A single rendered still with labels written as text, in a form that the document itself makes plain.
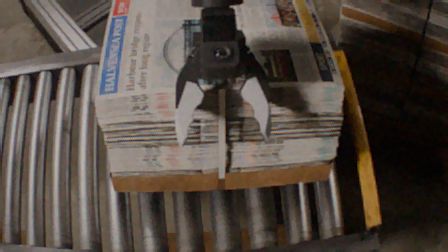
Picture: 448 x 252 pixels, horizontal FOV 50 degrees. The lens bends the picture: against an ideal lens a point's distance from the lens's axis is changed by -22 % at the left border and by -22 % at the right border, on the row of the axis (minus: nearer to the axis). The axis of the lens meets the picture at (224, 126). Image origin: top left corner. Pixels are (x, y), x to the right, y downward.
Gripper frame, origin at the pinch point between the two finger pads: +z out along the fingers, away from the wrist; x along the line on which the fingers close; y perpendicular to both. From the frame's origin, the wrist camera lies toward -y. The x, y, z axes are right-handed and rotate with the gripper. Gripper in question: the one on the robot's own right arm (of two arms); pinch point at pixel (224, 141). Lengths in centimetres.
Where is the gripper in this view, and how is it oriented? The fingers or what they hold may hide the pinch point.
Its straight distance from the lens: 81.7
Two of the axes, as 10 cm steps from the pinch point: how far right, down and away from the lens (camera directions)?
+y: -0.6, -3.4, 9.4
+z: 0.5, 9.4, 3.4
